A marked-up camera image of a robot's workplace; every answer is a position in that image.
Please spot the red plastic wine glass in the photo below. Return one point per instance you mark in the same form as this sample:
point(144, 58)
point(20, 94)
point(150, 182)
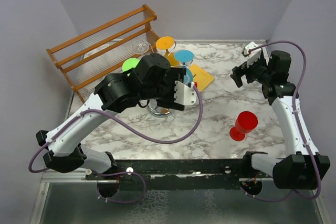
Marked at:
point(245, 123)

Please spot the blue plastic wine glass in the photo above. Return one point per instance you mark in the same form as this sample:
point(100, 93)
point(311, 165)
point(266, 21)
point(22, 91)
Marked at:
point(185, 57)

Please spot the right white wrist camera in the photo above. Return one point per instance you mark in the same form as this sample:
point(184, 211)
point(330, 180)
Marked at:
point(252, 52)

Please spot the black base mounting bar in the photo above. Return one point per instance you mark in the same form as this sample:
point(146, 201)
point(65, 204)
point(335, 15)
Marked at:
point(179, 174)

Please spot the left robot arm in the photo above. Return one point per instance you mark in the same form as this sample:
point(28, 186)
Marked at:
point(152, 78)

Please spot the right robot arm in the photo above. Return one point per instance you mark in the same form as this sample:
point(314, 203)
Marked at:
point(303, 167)

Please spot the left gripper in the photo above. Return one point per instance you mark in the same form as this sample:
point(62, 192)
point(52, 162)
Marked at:
point(172, 75)

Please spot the wooden shelf rack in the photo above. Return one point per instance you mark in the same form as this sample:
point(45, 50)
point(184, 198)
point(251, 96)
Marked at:
point(86, 59)

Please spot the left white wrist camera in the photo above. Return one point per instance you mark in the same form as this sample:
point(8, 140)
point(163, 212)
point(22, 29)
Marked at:
point(185, 94)

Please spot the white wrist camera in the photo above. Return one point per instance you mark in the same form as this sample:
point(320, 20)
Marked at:
point(252, 52)
point(185, 94)

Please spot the clear wine glass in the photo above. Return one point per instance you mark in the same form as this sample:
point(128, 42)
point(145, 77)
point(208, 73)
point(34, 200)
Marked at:
point(140, 47)

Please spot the orange plastic wine glass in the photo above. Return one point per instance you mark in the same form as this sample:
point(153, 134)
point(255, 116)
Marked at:
point(168, 44)

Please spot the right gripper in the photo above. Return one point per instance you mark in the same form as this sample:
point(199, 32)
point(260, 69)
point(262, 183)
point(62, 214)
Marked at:
point(239, 71)

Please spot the green plastic wine glass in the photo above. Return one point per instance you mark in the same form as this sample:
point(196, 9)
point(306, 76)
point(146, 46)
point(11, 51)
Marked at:
point(130, 64)

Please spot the yellow paper booklet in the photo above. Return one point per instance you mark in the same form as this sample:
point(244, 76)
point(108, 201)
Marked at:
point(201, 77)

